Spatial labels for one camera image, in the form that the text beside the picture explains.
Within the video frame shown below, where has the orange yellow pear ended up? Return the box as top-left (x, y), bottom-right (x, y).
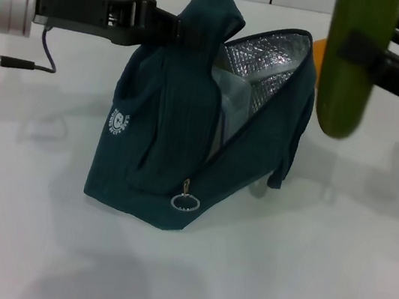
top-left (306, 35), bottom-right (330, 79)

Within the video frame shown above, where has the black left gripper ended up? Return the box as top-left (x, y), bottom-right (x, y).
top-left (30, 0), bottom-right (189, 56)

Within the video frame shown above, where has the clear plastic container blue rim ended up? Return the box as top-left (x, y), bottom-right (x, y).
top-left (197, 65), bottom-right (263, 166)

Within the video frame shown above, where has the dark teal insulated lunch bag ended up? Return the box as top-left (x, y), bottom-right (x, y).
top-left (78, 0), bottom-right (332, 252)

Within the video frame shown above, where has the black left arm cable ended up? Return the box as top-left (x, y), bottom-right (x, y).
top-left (0, 16), bottom-right (65, 82)

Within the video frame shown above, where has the green cucumber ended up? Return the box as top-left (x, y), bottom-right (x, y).
top-left (309, 0), bottom-right (399, 147)

